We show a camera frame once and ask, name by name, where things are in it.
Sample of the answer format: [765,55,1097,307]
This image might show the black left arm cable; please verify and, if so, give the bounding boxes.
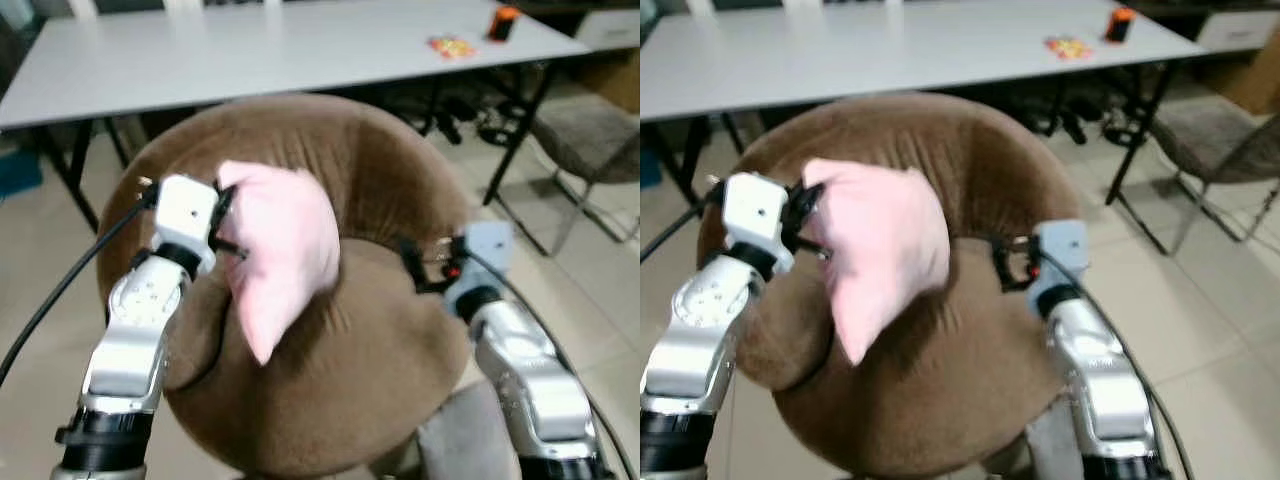
[640,182,727,265]
[0,182,161,389]

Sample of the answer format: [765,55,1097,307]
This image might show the red yellow snack packet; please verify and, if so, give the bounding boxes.
[427,34,479,60]
[1042,34,1094,60]

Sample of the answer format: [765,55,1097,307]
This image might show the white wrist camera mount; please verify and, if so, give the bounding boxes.
[153,174,222,255]
[452,221,517,295]
[721,171,793,255]
[1028,219,1090,295]

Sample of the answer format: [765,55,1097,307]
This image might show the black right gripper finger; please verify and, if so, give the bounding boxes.
[397,235,428,294]
[989,235,1016,292]

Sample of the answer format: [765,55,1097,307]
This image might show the long white table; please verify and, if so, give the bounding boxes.
[640,0,1208,231]
[0,0,593,233]

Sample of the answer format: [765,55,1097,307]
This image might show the black items under table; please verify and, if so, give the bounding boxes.
[395,82,546,149]
[1010,80,1161,149]

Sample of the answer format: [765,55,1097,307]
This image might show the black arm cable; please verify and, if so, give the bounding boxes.
[0,182,161,389]
[1036,246,1197,480]
[640,182,727,265]
[462,248,638,480]

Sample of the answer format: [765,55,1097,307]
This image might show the plain brown cardboard box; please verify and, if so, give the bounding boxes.
[1198,50,1280,117]
[574,48,641,114]

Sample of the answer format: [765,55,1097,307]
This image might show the pink pillow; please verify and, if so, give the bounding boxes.
[799,157,952,367]
[214,159,343,367]

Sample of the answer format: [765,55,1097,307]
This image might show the white cabinet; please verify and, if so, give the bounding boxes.
[574,9,641,53]
[1194,9,1280,55]

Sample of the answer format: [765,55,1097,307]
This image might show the brown round sofa chair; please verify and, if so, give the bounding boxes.
[95,92,477,478]
[696,91,1087,480]

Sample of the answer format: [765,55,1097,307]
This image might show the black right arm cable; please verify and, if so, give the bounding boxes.
[462,248,638,480]
[1036,246,1197,480]

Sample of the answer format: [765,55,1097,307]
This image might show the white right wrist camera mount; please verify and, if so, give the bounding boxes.
[452,221,517,295]
[1028,219,1090,295]

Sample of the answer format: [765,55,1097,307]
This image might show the brown fabric chair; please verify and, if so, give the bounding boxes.
[488,90,641,257]
[1104,94,1280,257]

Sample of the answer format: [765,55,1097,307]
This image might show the blue floor object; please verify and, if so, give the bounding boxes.
[0,148,43,201]

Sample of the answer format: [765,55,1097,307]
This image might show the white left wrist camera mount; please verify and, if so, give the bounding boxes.
[721,171,793,255]
[153,174,222,255]

